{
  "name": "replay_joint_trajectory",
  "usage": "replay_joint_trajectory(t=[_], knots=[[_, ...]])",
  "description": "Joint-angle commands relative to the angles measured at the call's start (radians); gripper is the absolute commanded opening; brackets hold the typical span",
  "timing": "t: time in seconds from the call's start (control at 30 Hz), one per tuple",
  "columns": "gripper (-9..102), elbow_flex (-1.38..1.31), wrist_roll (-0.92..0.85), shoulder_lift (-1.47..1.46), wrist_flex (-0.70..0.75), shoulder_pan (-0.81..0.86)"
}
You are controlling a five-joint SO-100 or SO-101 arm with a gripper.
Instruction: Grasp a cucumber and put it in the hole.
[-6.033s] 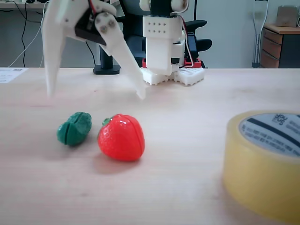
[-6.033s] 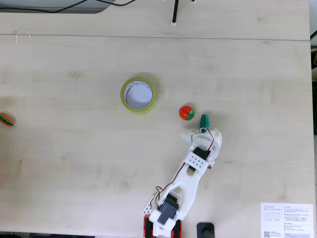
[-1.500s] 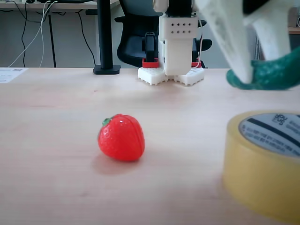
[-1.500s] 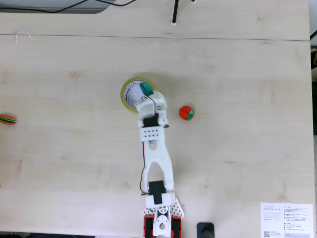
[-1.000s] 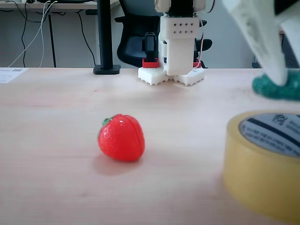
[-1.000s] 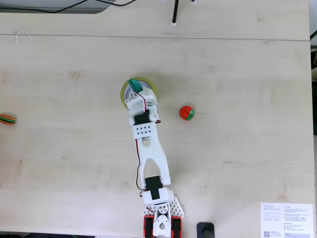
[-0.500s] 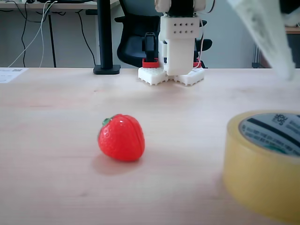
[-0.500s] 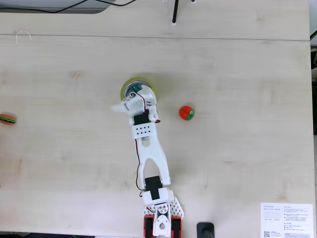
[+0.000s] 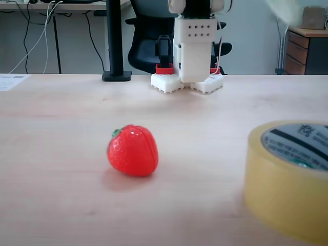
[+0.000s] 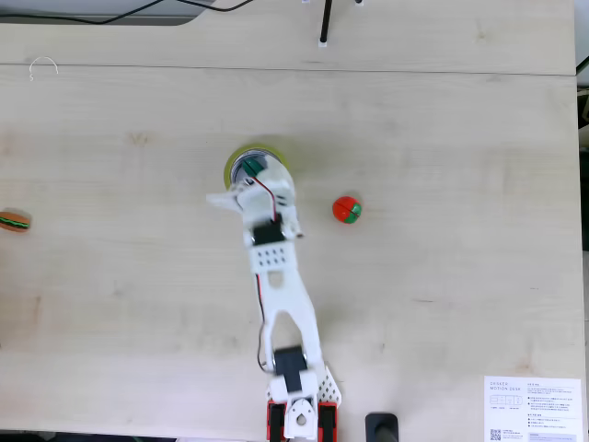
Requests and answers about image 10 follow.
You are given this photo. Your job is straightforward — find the yellow tape roll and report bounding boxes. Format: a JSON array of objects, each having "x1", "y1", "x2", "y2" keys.
[{"x1": 224, "y1": 145, "x2": 295, "y2": 191}]

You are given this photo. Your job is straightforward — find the red toy strawberry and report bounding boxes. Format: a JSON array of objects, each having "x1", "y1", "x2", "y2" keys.
[{"x1": 331, "y1": 195, "x2": 364, "y2": 226}]

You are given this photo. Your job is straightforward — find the toy hamburger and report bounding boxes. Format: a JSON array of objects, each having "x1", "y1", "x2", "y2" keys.
[{"x1": 0, "y1": 208, "x2": 32, "y2": 237}]

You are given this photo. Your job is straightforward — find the red table clamp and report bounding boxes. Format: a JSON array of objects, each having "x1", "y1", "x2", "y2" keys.
[
  {"x1": 318, "y1": 401, "x2": 340, "y2": 442},
  {"x1": 267, "y1": 400, "x2": 288, "y2": 442}
]

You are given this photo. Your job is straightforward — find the white printed paper sheet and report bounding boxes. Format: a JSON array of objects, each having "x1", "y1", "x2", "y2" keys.
[{"x1": 483, "y1": 376, "x2": 583, "y2": 442}]

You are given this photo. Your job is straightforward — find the black camera tripod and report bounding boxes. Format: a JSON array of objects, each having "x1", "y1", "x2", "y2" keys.
[{"x1": 301, "y1": 0, "x2": 364, "y2": 50}]

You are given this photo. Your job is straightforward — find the black cable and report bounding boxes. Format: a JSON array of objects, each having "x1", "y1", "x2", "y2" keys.
[
  {"x1": 0, "y1": 0, "x2": 165, "y2": 25},
  {"x1": 177, "y1": 0, "x2": 255, "y2": 13}
]

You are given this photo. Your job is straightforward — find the thin white wire loop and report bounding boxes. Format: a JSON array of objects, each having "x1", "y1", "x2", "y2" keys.
[{"x1": 28, "y1": 55, "x2": 60, "y2": 82}]

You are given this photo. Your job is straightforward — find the black desk clamp mount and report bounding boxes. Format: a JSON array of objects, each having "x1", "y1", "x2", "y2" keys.
[{"x1": 364, "y1": 412, "x2": 399, "y2": 442}]

